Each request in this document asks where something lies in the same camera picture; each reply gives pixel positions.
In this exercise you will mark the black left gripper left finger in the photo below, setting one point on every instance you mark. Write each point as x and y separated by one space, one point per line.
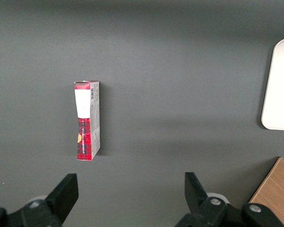
64 196

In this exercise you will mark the wooden drawer cabinet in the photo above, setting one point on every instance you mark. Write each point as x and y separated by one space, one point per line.
277 179

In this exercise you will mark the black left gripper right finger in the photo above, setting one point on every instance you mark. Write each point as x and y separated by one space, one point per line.
196 196

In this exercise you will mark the white plastic tray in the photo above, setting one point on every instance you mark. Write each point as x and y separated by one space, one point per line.
280 87

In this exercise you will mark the red plaid carton box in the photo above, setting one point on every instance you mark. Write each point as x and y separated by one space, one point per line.
85 123

